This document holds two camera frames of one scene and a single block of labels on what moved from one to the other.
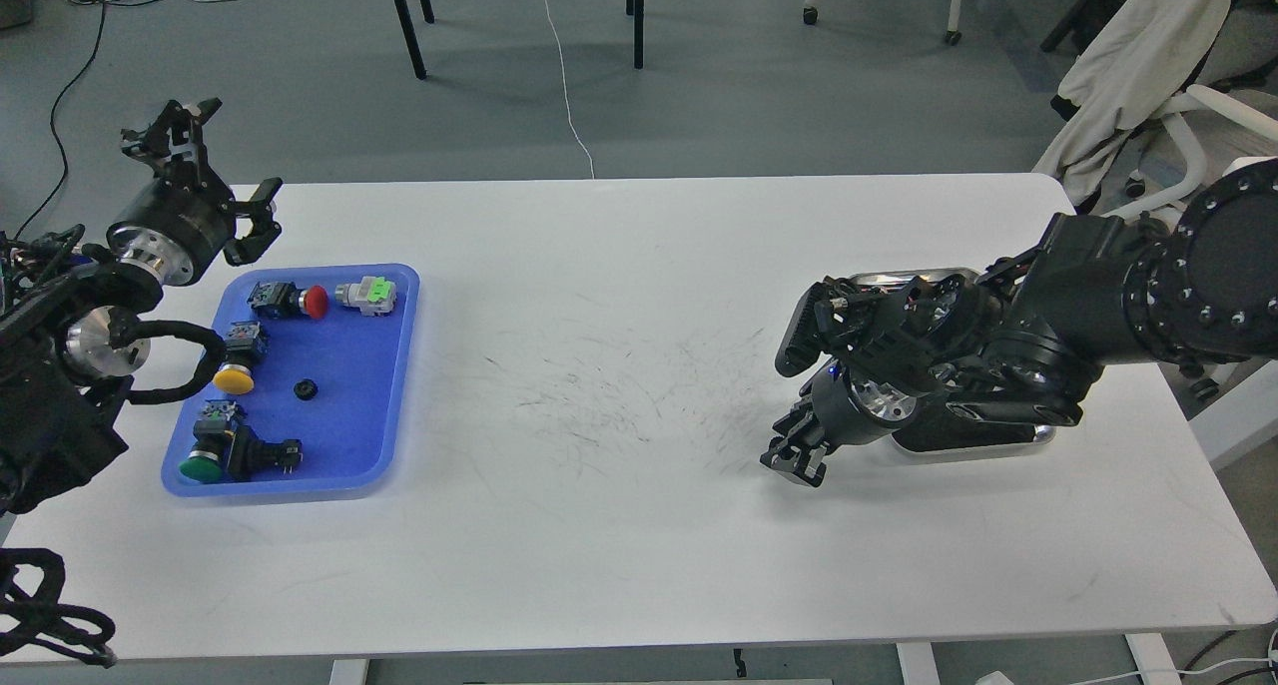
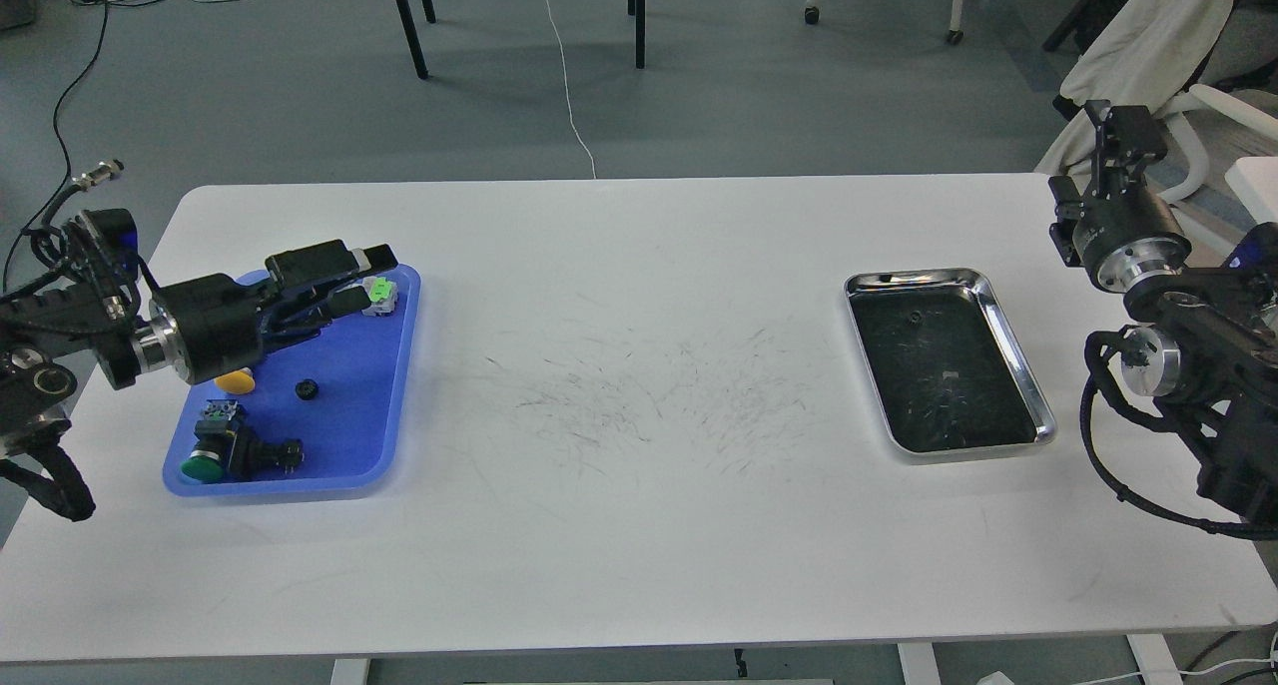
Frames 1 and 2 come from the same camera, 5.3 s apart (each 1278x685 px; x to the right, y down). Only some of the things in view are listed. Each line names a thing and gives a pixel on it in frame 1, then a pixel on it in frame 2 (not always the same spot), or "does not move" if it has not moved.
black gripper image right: x=828 y=414 -> x=1127 y=235
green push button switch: x=212 y=435 does not move
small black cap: x=306 y=389 does not move
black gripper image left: x=181 y=220 -> x=203 y=328
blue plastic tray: x=335 y=377 does not move
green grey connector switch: x=373 y=296 does not move
